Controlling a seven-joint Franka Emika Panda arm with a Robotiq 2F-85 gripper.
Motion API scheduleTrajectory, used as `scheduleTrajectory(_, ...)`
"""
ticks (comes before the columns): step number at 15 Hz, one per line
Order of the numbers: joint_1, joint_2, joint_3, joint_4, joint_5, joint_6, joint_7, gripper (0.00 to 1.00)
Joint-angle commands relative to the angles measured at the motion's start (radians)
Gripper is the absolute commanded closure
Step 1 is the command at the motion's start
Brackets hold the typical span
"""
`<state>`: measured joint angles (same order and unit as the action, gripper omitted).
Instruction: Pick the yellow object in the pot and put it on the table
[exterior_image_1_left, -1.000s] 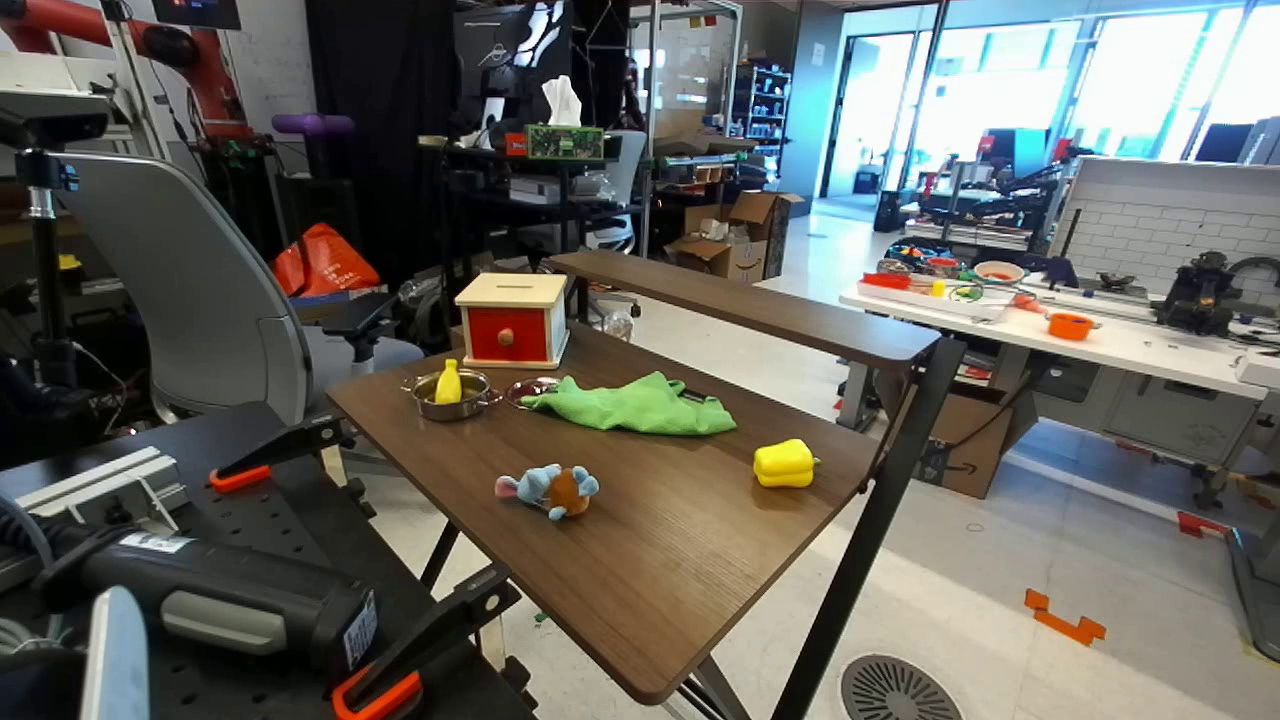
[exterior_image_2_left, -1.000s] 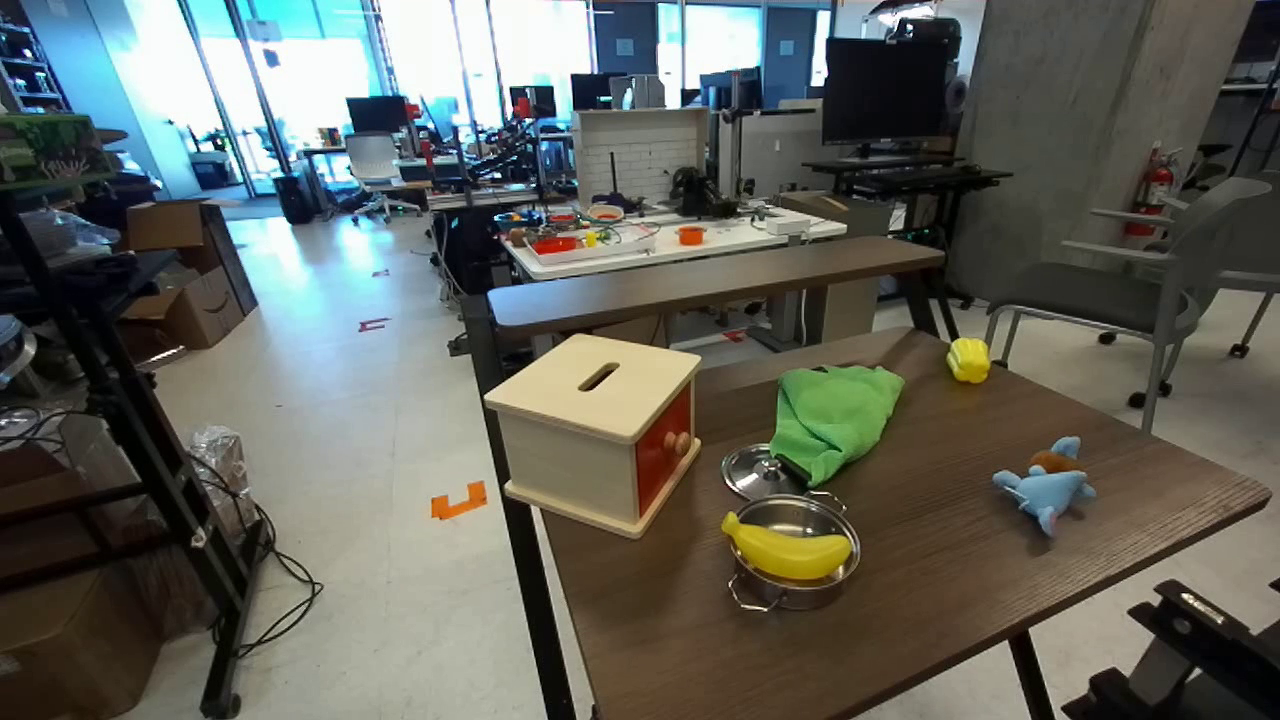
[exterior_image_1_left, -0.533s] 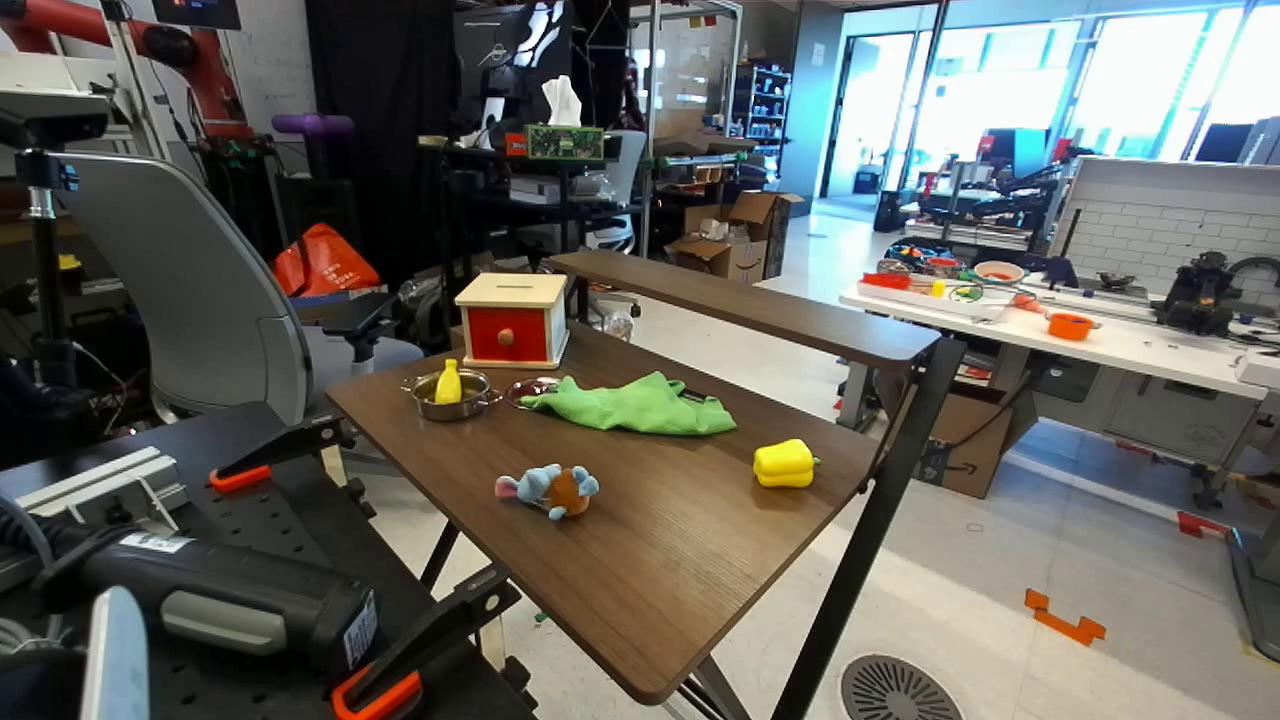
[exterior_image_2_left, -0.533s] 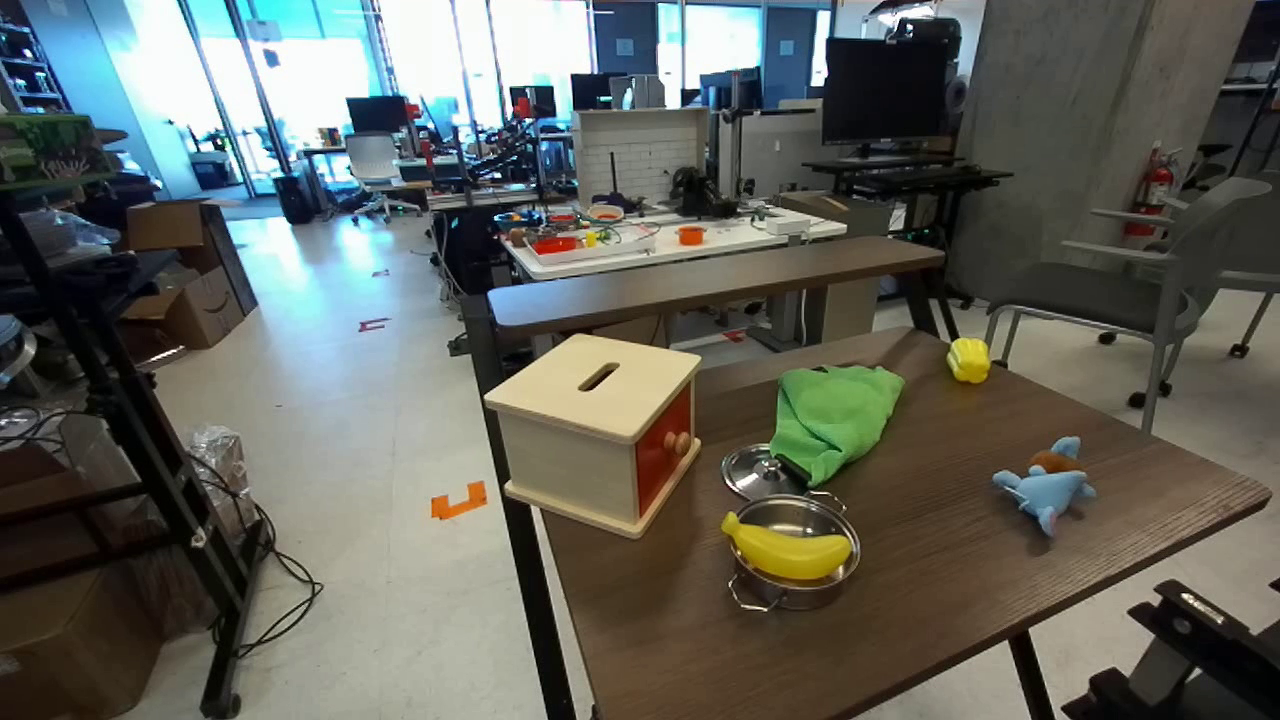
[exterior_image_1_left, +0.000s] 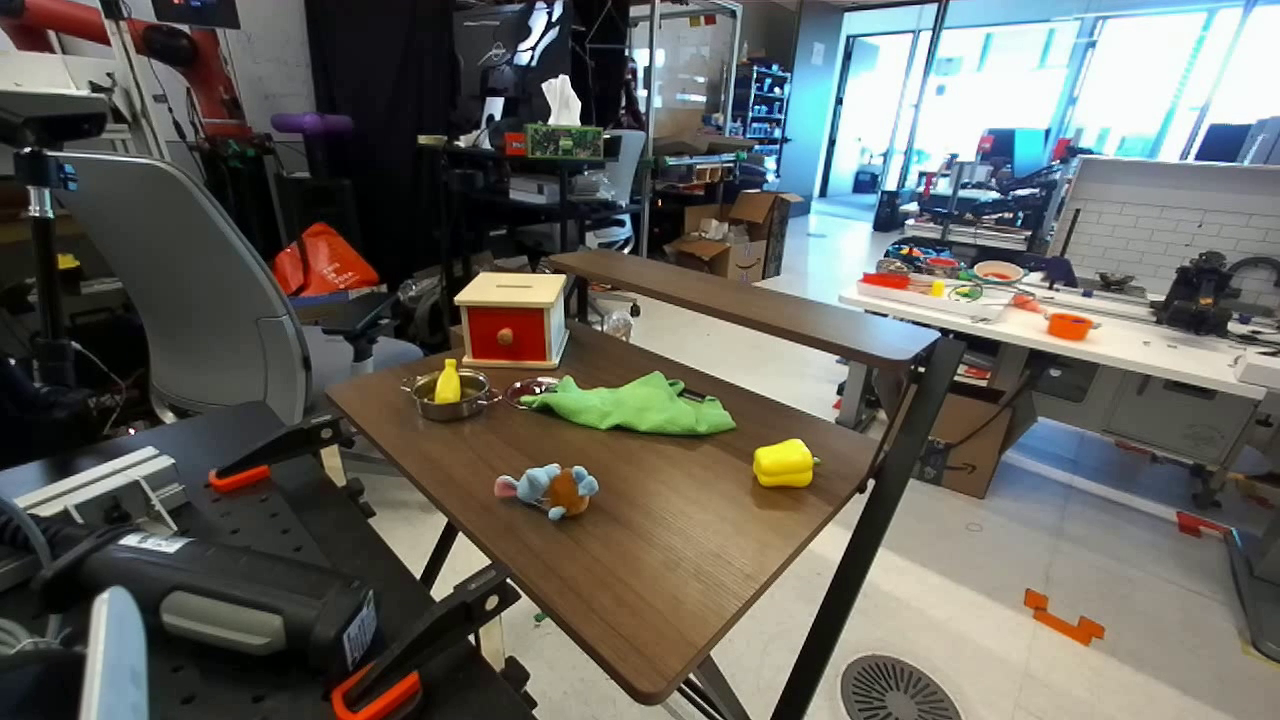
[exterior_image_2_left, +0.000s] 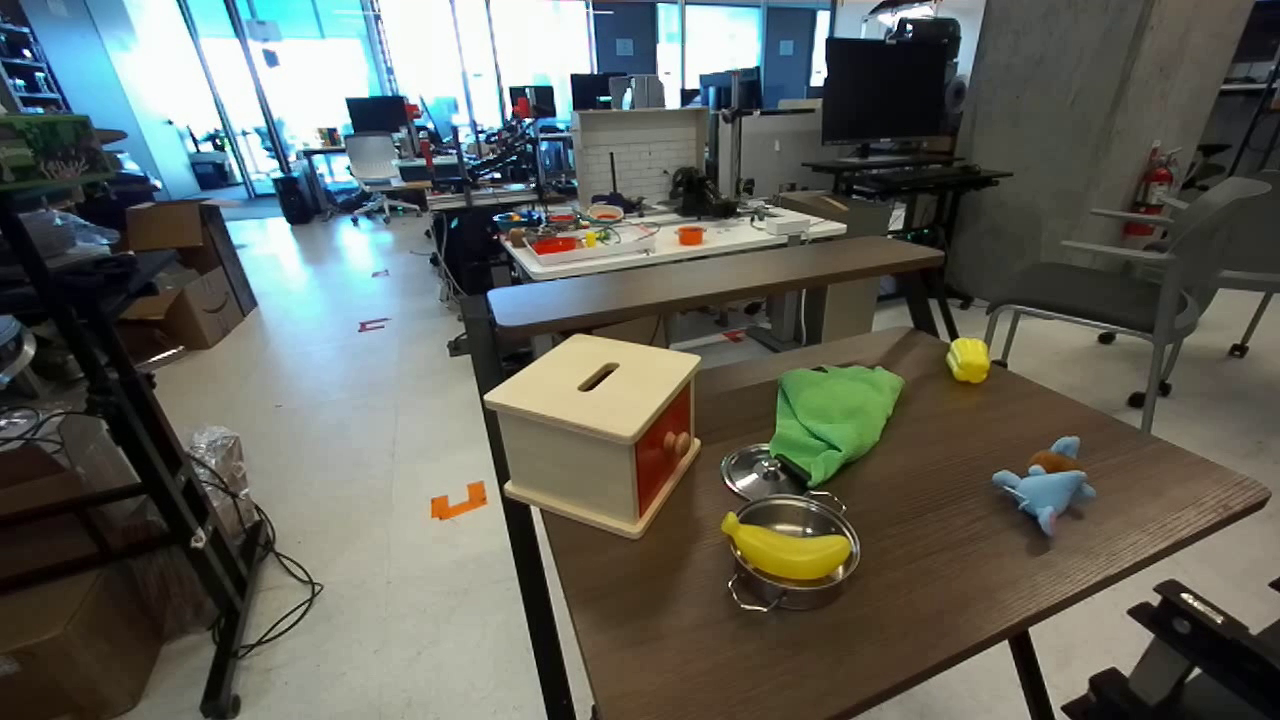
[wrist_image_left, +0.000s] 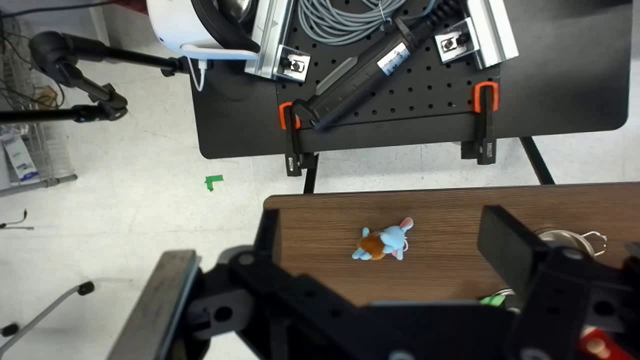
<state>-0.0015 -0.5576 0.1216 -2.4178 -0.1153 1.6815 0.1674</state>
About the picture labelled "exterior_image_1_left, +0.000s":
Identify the yellow toy banana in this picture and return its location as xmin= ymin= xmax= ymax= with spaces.
xmin=430 ymin=355 xmax=467 ymax=406

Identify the small metal pot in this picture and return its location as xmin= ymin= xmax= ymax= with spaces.
xmin=399 ymin=366 xmax=509 ymax=426

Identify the purple object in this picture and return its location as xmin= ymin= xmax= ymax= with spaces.
xmin=267 ymin=107 xmax=358 ymax=145

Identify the green cloth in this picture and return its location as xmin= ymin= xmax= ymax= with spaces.
xmin=514 ymin=366 xmax=738 ymax=439

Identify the brown side table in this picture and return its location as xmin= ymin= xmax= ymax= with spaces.
xmin=544 ymin=246 xmax=942 ymax=371

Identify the large cardboard box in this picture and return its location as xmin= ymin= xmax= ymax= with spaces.
xmin=662 ymin=231 xmax=773 ymax=284

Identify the wooden box with red drawer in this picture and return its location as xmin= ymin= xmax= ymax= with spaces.
xmin=452 ymin=268 xmax=571 ymax=371

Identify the blue plush toy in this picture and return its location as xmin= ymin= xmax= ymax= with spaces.
xmin=491 ymin=460 xmax=603 ymax=523

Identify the yellow toy bell pepper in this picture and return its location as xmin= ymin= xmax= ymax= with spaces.
xmin=746 ymin=435 xmax=825 ymax=492

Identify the small cardboard box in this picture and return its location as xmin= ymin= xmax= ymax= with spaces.
xmin=723 ymin=187 xmax=792 ymax=242

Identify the black storage shelf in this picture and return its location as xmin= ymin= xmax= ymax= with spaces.
xmin=413 ymin=133 xmax=647 ymax=290

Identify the green box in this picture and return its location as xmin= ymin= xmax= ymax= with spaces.
xmin=522 ymin=121 xmax=610 ymax=165

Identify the white tissue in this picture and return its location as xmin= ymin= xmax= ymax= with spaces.
xmin=534 ymin=71 xmax=586 ymax=133

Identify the tray of colourful toys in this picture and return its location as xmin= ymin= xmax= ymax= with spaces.
xmin=856 ymin=251 xmax=1032 ymax=323

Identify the orange bag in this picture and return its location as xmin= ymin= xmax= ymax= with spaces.
xmin=267 ymin=221 xmax=383 ymax=298

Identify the cardboard box under table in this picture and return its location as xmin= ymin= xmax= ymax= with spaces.
xmin=915 ymin=383 xmax=1021 ymax=498

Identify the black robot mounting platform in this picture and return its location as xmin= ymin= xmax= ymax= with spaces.
xmin=0 ymin=404 xmax=534 ymax=720

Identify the round floor drain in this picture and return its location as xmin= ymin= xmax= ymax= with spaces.
xmin=834 ymin=650 xmax=968 ymax=720

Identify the orange bowl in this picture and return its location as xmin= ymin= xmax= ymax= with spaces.
xmin=1043 ymin=306 xmax=1100 ymax=344

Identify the black control box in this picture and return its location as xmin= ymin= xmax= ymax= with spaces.
xmin=75 ymin=531 xmax=383 ymax=670

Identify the grey shell chair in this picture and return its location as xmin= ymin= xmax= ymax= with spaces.
xmin=53 ymin=148 xmax=430 ymax=430

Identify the white work table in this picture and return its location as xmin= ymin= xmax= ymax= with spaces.
xmin=834 ymin=270 xmax=1280 ymax=404

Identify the white partition panel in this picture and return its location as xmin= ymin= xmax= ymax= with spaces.
xmin=1052 ymin=154 xmax=1280 ymax=290

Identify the black machine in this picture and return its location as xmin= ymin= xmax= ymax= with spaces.
xmin=1153 ymin=246 xmax=1280 ymax=335

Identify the white cylinder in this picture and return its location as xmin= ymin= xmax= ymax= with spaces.
xmin=75 ymin=585 xmax=153 ymax=720

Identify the black clamp with orange handle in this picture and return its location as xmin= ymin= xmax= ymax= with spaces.
xmin=205 ymin=411 xmax=351 ymax=498
xmin=327 ymin=562 xmax=522 ymax=720

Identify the black camera stand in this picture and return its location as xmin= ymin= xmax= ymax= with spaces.
xmin=0 ymin=88 xmax=119 ymax=445

